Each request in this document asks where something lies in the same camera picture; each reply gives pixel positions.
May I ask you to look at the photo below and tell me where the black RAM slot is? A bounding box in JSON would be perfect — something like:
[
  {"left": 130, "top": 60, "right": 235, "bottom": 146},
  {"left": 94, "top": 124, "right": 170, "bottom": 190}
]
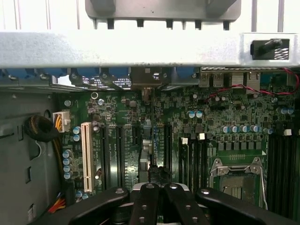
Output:
[
  {"left": 283, "top": 129, "right": 293, "bottom": 211},
  {"left": 189, "top": 138, "right": 196, "bottom": 192},
  {"left": 195, "top": 133, "right": 203, "bottom": 192},
  {"left": 201, "top": 133, "right": 209, "bottom": 192},
  {"left": 268, "top": 133, "right": 277, "bottom": 209},
  {"left": 276, "top": 133, "right": 285, "bottom": 210},
  {"left": 292, "top": 133, "right": 300, "bottom": 213}
]

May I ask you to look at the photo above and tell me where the CPU socket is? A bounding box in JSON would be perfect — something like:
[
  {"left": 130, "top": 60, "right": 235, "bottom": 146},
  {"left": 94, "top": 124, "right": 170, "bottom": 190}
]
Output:
[{"left": 209, "top": 156, "right": 269, "bottom": 211}]

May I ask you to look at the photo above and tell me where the long black expansion slot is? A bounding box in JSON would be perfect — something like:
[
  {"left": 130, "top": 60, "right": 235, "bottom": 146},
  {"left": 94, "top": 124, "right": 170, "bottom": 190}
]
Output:
[
  {"left": 100, "top": 125, "right": 111, "bottom": 190},
  {"left": 115, "top": 125, "right": 125, "bottom": 188},
  {"left": 163, "top": 124, "right": 173, "bottom": 171}
]

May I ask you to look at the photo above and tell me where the blue expansion slot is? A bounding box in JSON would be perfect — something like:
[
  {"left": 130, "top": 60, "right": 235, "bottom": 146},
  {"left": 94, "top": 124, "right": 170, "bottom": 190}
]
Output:
[{"left": 153, "top": 126, "right": 162, "bottom": 165}]

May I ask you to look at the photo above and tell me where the short black expansion slot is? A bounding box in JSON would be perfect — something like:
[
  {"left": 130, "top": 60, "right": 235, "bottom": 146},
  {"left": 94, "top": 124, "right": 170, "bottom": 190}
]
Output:
[{"left": 132, "top": 124, "right": 141, "bottom": 146}]

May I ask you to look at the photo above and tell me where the white PCI slot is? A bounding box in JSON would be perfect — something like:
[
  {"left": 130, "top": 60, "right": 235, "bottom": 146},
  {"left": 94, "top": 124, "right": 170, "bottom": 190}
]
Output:
[{"left": 80, "top": 121, "right": 92, "bottom": 194}]

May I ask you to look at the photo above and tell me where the green motherboard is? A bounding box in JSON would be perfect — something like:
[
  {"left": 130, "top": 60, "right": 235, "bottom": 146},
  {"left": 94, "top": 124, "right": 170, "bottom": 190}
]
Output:
[{"left": 55, "top": 90, "right": 300, "bottom": 225}]

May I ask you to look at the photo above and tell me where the white power connector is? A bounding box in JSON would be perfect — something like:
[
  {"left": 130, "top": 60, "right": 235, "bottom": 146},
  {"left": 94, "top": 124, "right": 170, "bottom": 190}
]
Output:
[{"left": 52, "top": 111, "right": 71, "bottom": 133}]

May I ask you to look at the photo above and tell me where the silver rear port block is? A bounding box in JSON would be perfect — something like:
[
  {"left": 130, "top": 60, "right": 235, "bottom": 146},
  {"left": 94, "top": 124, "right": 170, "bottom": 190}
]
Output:
[{"left": 199, "top": 71, "right": 262, "bottom": 94}]

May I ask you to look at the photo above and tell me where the black open PC case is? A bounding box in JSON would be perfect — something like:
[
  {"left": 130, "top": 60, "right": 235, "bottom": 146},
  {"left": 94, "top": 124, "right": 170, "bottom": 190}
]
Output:
[{"left": 0, "top": 31, "right": 300, "bottom": 225}]

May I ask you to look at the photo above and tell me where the grey parts rack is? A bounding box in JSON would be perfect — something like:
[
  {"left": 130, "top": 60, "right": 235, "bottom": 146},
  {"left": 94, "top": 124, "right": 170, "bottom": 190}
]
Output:
[{"left": 85, "top": 0, "right": 242, "bottom": 21}]

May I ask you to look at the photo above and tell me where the coloured wire bundle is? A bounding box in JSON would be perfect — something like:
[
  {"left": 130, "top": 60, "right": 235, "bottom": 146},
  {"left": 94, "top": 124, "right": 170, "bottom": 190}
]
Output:
[{"left": 47, "top": 191, "right": 68, "bottom": 214}]

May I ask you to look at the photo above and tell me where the yellow black wire bundle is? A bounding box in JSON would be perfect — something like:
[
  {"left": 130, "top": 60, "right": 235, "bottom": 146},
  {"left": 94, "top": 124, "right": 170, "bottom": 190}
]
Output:
[{"left": 24, "top": 114, "right": 69, "bottom": 188}]

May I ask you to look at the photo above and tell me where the red black twisted wire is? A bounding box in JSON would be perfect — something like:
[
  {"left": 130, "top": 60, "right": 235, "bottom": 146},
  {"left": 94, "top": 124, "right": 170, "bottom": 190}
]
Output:
[{"left": 203, "top": 67, "right": 300, "bottom": 104}]

